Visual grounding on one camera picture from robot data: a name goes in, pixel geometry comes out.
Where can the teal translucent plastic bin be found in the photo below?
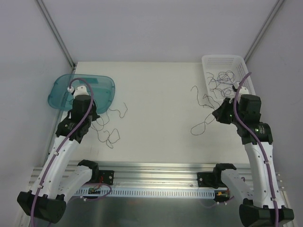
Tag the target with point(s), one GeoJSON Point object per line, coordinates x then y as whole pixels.
{"type": "Point", "coordinates": [103, 88]}

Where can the white slotted cable duct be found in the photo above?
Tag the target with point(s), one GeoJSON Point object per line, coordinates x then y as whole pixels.
{"type": "Point", "coordinates": [147, 193]}

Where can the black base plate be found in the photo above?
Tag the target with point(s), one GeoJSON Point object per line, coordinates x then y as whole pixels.
{"type": "Point", "coordinates": [106, 177]}
{"type": "Point", "coordinates": [209, 179]}

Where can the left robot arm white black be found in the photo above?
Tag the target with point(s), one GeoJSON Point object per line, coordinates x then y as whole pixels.
{"type": "Point", "coordinates": [48, 196]}

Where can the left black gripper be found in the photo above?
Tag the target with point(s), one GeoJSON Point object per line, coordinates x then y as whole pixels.
{"type": "Point", "coordinates": [93, 113]}

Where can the right aluminium frame post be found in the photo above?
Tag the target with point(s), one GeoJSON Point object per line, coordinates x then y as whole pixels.
{"type": "Point", "coordinates": [264, 28]}

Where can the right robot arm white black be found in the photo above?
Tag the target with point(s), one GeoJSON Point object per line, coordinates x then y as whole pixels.
{"type": "Point", "coordinates": [262, 206]}

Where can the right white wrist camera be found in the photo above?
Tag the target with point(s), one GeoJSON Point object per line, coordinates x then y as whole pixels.
{"type": "Point", "coordinates": [241, 90]}

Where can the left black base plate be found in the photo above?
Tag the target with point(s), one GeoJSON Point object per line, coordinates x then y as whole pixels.
{"type": "Point", "coordinates": [106, 177]}

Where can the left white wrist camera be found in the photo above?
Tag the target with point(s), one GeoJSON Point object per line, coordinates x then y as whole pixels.
{"type": "Point", "coordinates": [80, 90]}

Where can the left aluminium frame post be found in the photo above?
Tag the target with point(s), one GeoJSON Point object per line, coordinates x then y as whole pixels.
{"type": "Point", "coordinates": [54, 30]}

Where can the aluminium mounting rail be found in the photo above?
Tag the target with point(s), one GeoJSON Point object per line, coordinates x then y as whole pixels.
{"type": "Point", "coordinates": [155, 175]}

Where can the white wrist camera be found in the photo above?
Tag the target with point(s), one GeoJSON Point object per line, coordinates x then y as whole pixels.
{"type": "Point", "coordinates": [241, 90]}
{"type": "Point", "coordinates": [80, 90]}

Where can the white perforated plastic basket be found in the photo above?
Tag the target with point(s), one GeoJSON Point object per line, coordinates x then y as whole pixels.
{"type": "Point", "coordinates": [221, 72]}

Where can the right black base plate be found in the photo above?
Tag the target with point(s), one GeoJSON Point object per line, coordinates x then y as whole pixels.
{"type": "Point", "coordinates": [209, 179]}

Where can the aluminium frame post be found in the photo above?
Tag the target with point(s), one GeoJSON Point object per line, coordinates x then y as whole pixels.
{"type": "Point", "coordinates": [54, 30]}
{"type": "Point", "coordinates": [264, 28]}

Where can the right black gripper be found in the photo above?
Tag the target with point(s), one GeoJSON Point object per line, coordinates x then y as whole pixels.
{"type": "Point", "coordinates": [222, 113]}

